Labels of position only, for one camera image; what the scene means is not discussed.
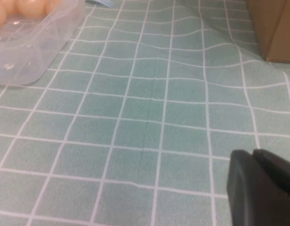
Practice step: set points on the brown cardboard box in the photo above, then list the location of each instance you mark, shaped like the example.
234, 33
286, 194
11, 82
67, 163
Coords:
276, 30

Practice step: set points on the clear plastic egg box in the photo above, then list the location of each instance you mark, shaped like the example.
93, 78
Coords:
41, 49

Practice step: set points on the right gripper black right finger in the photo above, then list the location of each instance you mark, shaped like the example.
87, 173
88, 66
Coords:
279, 167

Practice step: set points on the green checked tablecloth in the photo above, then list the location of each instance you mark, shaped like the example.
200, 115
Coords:
159, 117

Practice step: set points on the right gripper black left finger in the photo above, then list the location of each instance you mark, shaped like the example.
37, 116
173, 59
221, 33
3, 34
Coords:
248, 200

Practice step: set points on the light blue plastic fork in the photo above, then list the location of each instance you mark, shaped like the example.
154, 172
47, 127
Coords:
102, 2

